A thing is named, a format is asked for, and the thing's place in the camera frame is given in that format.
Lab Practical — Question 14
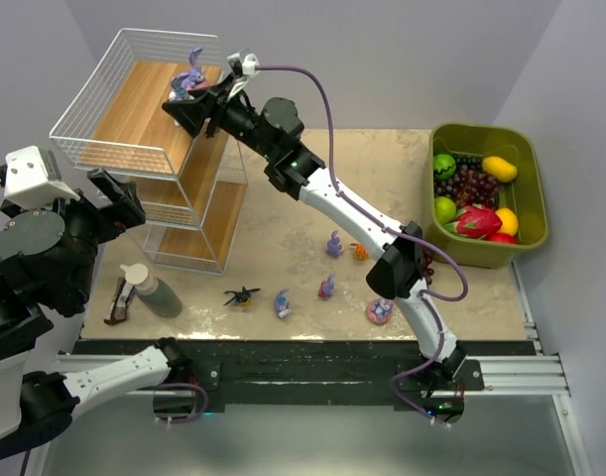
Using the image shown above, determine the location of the small purple bunny toy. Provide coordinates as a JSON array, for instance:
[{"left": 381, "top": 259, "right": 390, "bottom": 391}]
[{"left": 273, "top": 289, "right": 292, "bottom": 319}]

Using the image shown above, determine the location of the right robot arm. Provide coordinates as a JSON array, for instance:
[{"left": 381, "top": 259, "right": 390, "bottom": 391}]
[{"left": 162, "top": 84, "right": 467, "bottom": 381}]

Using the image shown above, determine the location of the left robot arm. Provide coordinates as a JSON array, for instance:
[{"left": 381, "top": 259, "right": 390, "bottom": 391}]
[{"left": 0, "top": 169, "right": 191, "bottom": 460}]

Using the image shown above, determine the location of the brown chocolate bar wrapper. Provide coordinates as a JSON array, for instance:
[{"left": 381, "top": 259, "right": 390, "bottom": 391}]
[{"left": 103, "top": 278, "right": 135, "bottom": 325}]

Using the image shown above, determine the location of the green bottle white cap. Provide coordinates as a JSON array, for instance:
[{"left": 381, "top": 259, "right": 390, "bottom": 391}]
[{"left": 120, "top": 263, "right": 182, "bottom": 318}]

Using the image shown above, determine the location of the purple bunny standing toy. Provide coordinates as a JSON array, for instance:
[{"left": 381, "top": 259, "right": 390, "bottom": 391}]
[{"left": 326, "top": 230, "right": 343, "bottom": 259}]

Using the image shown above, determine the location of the orange dragon toy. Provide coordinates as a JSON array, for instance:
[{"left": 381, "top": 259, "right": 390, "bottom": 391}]
[{"left": 350, "top": 242, "right": 369, "bottom": 261}]

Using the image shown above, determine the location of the purple bunny with red heart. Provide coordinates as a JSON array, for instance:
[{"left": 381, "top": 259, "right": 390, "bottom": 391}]
[{"left": 317, "top": 274, "right": 335, "bottom": 299}]

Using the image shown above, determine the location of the green watermelon toy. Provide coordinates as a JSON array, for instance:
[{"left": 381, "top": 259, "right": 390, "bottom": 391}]
[{"left": 432, "top": 153, "right": 456, "bottom": 181}]

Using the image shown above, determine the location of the green lime toy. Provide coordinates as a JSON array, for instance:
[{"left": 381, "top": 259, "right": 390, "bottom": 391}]
[{"left": 433, "top": 196, "right": 457, "bottom": 225}]

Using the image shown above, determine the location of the dark blue grape bunch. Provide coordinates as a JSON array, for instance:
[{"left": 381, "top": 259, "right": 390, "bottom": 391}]
[{"left": 452, "top": 154, "right": 482, "bottom": 171}]

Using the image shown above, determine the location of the red grape bunch on table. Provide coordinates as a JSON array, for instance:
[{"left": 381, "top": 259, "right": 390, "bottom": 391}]
[{"left": 422, "top": 248, "right": 434, "bottom": 286}]

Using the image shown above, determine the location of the bunny on pink donut front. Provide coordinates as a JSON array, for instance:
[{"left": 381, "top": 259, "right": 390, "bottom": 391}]
[{"left": 365, "top": 298, "right": 394, "bottom": 325}]

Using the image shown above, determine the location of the red grape bunch in bin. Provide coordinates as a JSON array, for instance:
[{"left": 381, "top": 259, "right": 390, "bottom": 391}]
[{"left": 434, "top": 169, "right": 500, "bottom": 210}]

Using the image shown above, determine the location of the green plastic bin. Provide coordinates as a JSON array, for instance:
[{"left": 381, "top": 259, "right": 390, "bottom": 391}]
[{"left": 423, "top": 123, "right": 549, "bottom": 269}]

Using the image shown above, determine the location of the pink dragon fruit toy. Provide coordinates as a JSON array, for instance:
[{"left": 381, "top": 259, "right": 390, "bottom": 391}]
[{"left": 443, "top": 204, "right": 502, "bottom": 239}]

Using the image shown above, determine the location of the yellow mango toy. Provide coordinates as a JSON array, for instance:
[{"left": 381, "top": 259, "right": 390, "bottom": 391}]
[{"left": 482, "top": 156, "right": 518, "bottom": 182}]

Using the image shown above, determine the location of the red apple toy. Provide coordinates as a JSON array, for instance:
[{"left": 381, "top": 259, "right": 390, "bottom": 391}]
[{"left": 486, "top": 232, "right": 518, "bottom": 245}]

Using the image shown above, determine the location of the yellow lemon toy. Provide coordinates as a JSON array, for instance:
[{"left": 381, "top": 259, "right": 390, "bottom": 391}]
[{"left": 495, "top": 207, "right": 519, "bottom": 236}]

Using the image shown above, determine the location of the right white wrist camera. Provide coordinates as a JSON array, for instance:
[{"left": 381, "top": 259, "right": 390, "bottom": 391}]
[{"left": 227, "top": 49, "right": 259, "bottom": 99}]

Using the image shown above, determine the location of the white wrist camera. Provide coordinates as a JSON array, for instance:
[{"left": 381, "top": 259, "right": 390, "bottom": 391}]
[
  {"left": 227, "top": 49, "right": 259, "bottom": 99},
  {"left": 0, "top": 146, "right": 80, "bottom": 209}
]

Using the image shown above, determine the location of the white wire wooden shelf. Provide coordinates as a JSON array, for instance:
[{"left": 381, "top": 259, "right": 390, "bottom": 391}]
[{"left": 50, "top": 28, "right": 247, "bottom": 275}]

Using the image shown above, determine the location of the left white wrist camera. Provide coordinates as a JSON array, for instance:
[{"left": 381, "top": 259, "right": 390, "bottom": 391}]
[{"left": 0, "top": 146, "right": 80, "bottom": 209}]

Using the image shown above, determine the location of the black mounting base rail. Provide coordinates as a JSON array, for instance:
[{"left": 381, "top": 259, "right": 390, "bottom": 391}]
[{"left": 71, "top": 338, "right": 540, "bottom": 416}]

